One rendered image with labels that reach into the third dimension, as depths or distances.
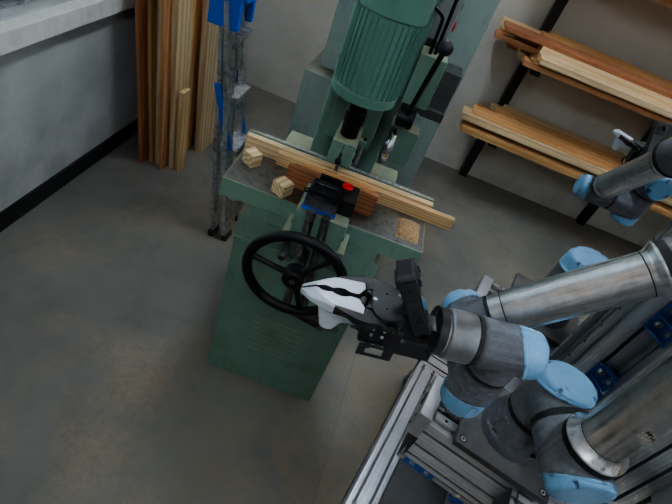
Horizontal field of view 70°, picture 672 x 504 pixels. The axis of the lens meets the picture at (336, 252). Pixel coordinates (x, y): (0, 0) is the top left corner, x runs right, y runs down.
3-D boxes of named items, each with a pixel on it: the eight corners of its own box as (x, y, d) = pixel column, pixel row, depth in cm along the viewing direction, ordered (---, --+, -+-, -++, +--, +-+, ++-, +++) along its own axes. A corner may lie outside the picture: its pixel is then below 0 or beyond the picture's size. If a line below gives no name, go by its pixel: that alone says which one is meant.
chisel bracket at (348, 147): (324, 164, 136) (332, 139, 131) (334, 142, 147) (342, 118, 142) (348, 173, 137) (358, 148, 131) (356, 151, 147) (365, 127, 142)
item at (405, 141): (377, 157, 154) (391, 124, 146) (380, 147, 159) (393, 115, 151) (404, 167, 154) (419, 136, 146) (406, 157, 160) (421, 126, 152)
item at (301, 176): (287, 185, 138) (293, 164, 133) (288, 183, 139) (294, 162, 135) (369, 217, 139) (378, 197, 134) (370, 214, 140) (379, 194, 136)
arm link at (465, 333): (484, 342, 64) (476, 300, 71) (452, 333, 64) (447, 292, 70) (461, 374, 69) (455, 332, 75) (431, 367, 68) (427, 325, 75)
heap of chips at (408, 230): (395, 236, 136) (397, 231, 135) (398, 216, 144) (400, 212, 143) (417, 245, 137) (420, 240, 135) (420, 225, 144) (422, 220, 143)
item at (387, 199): (275, 164, 144) (278, 153, 142) (277, 161, 146) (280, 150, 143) (449, 230, 147) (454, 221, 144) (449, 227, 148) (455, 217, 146)
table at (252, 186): (204, 211, 129) (207, 194, 125) (243, 158, 152) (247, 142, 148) (412, 290, 131) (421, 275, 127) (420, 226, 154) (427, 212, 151)
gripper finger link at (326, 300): (290, 326, 67) (354, 342, 68) (299, 297, 63) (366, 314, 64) (294, 310, 69) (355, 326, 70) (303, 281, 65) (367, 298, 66)
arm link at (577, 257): (542, 267, 144) (570, 235, 136) (583, 284, 144) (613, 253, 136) (546, 293, 135) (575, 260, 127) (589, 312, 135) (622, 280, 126)
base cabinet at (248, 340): (204, 364, 190) (231, 235, 144) (252, 270, 234) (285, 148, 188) (309, 402, 192) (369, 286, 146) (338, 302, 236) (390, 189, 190)
